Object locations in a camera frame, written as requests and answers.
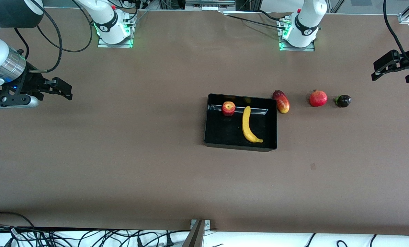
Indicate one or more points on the aluminium post with bracket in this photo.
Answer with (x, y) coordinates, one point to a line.
(197, 236)

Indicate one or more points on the yellow banana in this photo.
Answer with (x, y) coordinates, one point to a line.
(246, 127)

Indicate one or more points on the black rectangular plastic tray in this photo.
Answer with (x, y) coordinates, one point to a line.
(225, 133)

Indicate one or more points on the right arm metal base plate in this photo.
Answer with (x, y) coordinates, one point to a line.
(103, 44)

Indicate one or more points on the red apple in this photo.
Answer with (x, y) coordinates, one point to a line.
(228, 108)

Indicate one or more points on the slanted aluminium profile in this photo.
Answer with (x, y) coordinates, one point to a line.
(336, 5)

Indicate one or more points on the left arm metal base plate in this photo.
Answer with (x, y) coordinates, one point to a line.
(286, 48)

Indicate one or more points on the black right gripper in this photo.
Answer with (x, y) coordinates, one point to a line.
(30, 83)

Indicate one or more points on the red yellow mango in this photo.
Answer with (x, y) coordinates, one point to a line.
(282, 103)

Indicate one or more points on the red pomegranate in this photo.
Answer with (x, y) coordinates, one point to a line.
(318, 98)

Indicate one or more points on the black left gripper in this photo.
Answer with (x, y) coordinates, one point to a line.
(407, 61)

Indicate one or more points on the brown table cover sheet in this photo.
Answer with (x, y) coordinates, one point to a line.
(139, 164)

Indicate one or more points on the dark purple mangosteen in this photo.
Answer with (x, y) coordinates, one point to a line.
(343, 101)

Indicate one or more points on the silver aluminium frame rail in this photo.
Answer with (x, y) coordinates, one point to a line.
(207, 2)

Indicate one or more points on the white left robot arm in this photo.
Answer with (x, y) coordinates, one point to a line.
(305, 24)

